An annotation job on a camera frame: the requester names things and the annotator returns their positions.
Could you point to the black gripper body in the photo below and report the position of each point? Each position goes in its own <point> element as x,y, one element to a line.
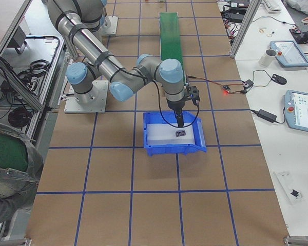
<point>175,105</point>

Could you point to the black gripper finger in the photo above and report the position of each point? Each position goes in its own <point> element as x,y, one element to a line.
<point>179,117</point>

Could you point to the black cylindrical capacitor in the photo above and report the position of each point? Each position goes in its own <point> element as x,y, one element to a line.
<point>180,133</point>

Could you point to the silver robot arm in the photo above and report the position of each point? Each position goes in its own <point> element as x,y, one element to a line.
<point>79,23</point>

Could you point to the white foam sheet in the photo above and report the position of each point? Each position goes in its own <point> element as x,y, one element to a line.
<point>164,134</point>

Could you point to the blue plastic bin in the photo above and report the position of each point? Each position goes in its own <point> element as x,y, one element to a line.
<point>167,117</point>

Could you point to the small red-lit controller board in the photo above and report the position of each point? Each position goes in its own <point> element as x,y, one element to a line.
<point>226,88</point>

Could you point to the green conveyor belt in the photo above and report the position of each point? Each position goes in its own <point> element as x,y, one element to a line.
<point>170,38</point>

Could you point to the black power adapter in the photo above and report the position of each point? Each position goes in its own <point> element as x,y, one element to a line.
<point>267,116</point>

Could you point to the white cup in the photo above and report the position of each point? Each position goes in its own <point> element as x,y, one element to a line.
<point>267,58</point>

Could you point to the black computer mouse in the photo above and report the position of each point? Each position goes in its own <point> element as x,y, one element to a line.
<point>279,79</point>

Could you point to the upper teach pendant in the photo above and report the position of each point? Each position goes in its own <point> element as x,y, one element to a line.
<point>289,53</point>

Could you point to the teach pendant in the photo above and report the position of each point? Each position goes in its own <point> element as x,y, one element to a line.
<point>289,53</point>
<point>296,110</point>

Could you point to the lower teach pendant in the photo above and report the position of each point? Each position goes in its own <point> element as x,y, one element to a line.
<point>296,110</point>

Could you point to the clear plastic bag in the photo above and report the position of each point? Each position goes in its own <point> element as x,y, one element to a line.
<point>293,194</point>

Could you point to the person in grey jacket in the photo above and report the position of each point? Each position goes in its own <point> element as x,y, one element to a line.
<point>20,170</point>

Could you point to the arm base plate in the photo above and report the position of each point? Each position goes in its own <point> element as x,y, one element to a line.
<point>109,26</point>
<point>91,102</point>

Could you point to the aluminium frame post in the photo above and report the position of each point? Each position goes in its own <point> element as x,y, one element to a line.
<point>247,20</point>

